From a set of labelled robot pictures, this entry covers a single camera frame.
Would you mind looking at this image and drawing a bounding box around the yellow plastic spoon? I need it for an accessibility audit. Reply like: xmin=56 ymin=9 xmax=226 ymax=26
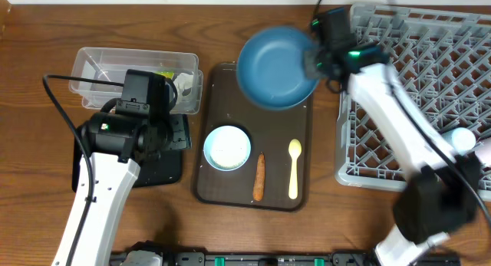
xmin=288 ymin=139 xmax=302 ymax=199

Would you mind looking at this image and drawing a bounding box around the clear plastic bin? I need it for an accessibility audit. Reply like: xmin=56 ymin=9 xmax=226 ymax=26
xmin=71 ymin=47 xmax=203 ymax=115

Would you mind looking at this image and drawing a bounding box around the orange carrot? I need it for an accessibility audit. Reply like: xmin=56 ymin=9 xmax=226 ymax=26
xmin=252 ymin=153 xmax=265 ymax=201

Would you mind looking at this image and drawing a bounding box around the grey dishwasher rack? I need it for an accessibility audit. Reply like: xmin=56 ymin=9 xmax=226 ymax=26
xmin=334 ymin=3 xmax=490 ymax=191

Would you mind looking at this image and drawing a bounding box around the brown serving tray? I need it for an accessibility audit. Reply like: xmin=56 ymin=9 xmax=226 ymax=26
xmin=193 ymin=63 xmax=313 ymax=212

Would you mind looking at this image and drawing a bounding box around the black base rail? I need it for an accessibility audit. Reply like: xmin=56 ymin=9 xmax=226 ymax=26
xmin=109 ymin=252 xmax=462 ymax=266

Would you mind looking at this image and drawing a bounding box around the pink plastic cup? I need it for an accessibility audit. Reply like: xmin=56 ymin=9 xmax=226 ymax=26
xmin=474 ymin=138 xmax=491 ymax=167

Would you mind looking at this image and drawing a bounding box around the crumpled white napkin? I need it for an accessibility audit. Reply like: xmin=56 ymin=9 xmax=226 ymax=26
xmin=173 ymin=73 xmax=196 ymax=103

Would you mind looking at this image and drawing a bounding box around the light blue rice bowl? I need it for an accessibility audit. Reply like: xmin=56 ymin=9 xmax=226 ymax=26
xmin=203 ymin=126 xmax=252 ymax=172

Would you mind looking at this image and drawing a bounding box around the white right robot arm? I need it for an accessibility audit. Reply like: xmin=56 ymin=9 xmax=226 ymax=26
xmin=304 ymin=8 xmax=490 ymax=265

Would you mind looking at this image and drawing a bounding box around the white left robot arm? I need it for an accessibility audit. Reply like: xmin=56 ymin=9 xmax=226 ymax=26
xmin=42 ymin=69 xmax=192 ymax=265

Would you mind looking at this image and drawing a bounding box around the black tray bin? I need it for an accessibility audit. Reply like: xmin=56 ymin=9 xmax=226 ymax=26
xmin=71 ymin=141 xmax=183 ymax=192

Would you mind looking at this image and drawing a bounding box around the pandan cake wrapper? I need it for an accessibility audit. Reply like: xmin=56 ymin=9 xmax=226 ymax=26
xmin=157 ymin=71 xmax=175 ymax=80

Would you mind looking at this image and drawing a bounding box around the dark blue plate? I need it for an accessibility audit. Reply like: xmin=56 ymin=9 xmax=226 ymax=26
xmin=236 ymin=26 xmax=319 ymax=110

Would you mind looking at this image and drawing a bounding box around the light blue cup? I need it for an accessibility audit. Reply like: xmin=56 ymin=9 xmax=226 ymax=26
xmin=442 ymin=127 xmax=476 ymax=155

